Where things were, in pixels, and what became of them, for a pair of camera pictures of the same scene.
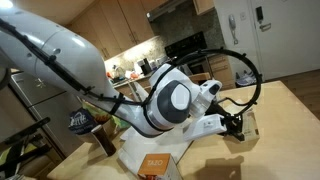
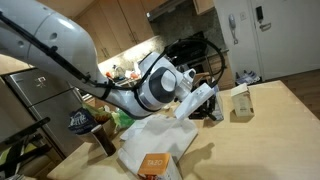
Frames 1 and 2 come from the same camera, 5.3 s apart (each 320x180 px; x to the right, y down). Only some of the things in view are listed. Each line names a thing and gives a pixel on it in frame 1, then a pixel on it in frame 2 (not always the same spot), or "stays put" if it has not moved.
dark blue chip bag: (81, 122) stays put
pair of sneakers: (247, 78) stays put
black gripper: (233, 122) to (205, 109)
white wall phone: (232, 25) stays put
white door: (287, 36) stays put
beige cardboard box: (249, 123) to (241, 97)
